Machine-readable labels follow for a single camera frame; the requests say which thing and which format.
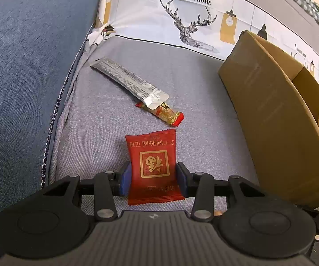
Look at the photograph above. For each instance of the grey printed sofa cover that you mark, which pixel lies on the grey printed sofa cover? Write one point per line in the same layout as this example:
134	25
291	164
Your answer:
148	47

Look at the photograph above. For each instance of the cardboard box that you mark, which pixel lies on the cardboard box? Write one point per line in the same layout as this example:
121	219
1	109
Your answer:
265	102

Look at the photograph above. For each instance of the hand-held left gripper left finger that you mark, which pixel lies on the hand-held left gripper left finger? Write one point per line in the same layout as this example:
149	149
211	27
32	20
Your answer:
126	177

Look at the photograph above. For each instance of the red yellow snack bar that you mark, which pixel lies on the red yellow snack bar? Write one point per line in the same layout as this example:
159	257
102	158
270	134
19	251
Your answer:
167	115

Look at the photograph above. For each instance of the blue sofa armrest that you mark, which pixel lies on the blue sofa armrest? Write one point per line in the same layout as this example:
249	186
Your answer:
18	88

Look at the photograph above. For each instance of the silver snack packet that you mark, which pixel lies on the silver snack packet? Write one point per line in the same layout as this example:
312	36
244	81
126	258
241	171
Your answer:
126	79

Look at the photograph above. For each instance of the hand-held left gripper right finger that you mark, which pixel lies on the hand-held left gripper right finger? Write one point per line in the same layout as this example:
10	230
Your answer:
180	173

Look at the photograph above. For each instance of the red snack packet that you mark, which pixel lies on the red snack packet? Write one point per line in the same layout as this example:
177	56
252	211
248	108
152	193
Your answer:
154	149

